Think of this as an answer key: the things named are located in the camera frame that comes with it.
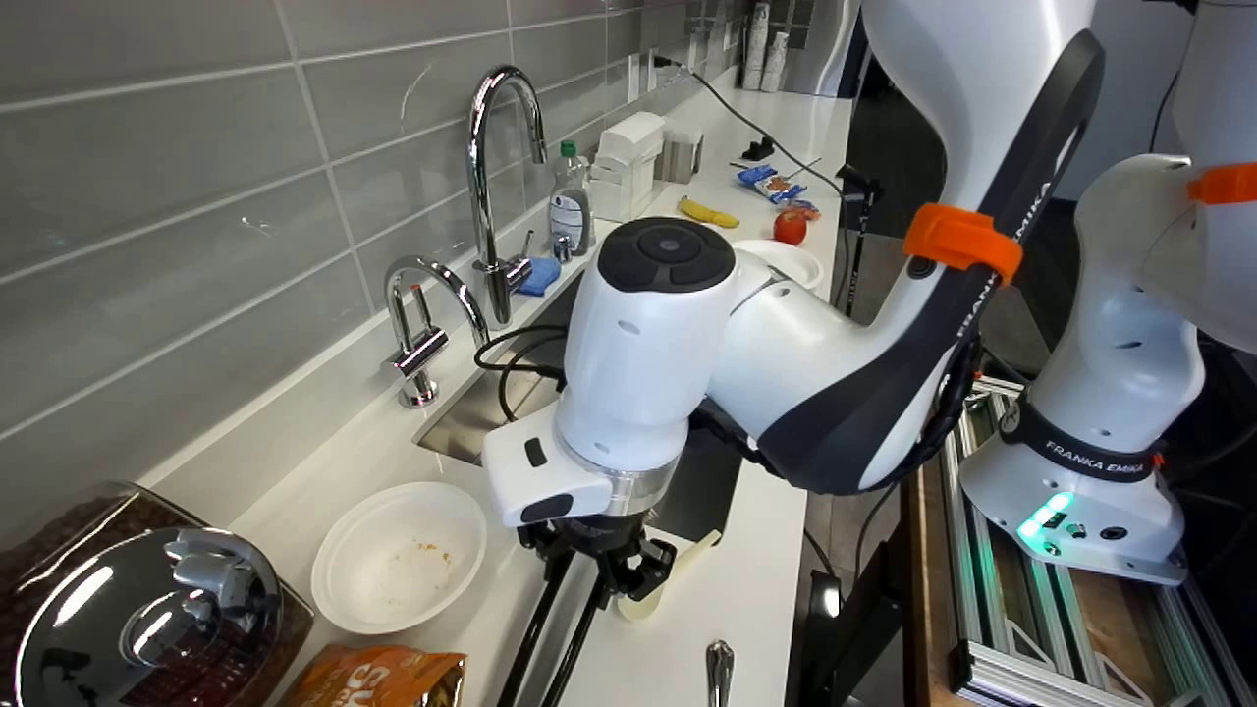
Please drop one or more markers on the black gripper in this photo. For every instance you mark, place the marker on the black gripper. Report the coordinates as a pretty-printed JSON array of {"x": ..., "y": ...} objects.
[{"x": 630, "y": 553}]

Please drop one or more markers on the black looped cooking utensil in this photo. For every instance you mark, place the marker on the black looped cooking utensil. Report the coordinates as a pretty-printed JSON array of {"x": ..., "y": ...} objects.
[{"x": 557, "y": 644}]

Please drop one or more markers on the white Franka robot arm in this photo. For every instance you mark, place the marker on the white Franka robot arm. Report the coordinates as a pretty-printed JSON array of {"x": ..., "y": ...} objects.
[{"x": 642, "y": 357}]

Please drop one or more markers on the white bowl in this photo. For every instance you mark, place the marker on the white bowl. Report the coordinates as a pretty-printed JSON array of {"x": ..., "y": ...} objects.
[{"x": 393, "y": 562}]

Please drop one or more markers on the white plastic serving spoon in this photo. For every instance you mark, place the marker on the white plastic serving spoon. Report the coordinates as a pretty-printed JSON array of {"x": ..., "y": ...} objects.
[{"x": 642, "y": 612}]

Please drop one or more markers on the metal spoon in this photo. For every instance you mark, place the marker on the metal spoon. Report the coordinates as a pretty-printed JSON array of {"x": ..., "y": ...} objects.
[{"x": 717, "y": 668}]

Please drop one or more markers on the stainless steel sink basin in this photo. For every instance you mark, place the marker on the stainless steel sink basin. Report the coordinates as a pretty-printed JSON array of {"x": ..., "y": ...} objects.
[{"x": 457, "y": 426}]

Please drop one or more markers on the orange snack bag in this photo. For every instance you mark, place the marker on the orange snack bag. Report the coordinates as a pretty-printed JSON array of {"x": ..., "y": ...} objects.
[{"x": 380, "y": 683}]

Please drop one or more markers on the wooden robot platform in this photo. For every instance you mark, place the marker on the wooden robot platform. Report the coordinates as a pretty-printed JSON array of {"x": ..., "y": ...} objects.
[{"x": 925, "y": 591}]

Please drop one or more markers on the small chrome faucet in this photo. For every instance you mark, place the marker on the small chrome faucet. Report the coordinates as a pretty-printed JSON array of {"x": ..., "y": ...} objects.
[{"x": 417, "y": 357}]

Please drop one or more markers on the blue sponge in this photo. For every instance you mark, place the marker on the blue sponge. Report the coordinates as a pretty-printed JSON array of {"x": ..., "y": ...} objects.
[{"x": 535, "y": 276}]

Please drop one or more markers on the large white plate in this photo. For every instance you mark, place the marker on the large white plate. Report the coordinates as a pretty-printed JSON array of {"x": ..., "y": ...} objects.
[{"x": 798, "y": 261}]

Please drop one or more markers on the bottle with green cap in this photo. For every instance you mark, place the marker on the bottle with green cap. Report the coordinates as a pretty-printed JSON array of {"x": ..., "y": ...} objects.
[{"x": 567, "y": 223}]

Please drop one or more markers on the tall chrome gooseneck faucet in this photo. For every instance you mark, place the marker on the tall chrome gooseneck faucet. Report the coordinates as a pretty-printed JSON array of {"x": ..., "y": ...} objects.
[{"x": 487, "y": 236}]

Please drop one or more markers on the yellow item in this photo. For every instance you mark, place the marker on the yellow item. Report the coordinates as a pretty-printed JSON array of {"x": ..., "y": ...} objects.
[{"x": 709, "y": 214}]

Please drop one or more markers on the blue packet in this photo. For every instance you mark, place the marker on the blue packet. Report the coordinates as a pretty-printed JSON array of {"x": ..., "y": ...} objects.
[{"x": 773, "y": 183}]

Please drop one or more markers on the silver metal holder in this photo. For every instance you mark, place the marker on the silver metal holder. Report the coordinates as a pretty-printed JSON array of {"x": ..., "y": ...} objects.
[{"x": 680, "y": 160}]

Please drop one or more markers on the dark cooker with glass lid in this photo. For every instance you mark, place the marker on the dark cooker with glass lid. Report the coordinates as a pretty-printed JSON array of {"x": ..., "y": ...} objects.
[{"x": 142, "y": 630}]

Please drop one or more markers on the white cup stack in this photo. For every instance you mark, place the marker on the white cup stack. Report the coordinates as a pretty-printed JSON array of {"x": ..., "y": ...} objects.
[
  {"x": 757, "y": 53},
  {"x": 781, "y": 57}
]

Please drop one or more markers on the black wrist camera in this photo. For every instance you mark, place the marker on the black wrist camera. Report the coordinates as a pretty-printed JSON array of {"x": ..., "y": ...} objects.
[{"x": 553, "y": 535}]

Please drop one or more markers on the aluminium extrusion frame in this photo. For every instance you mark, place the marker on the aluminium extrusion frame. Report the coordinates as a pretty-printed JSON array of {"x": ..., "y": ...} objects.
[{"x": 995, "y": 616}]

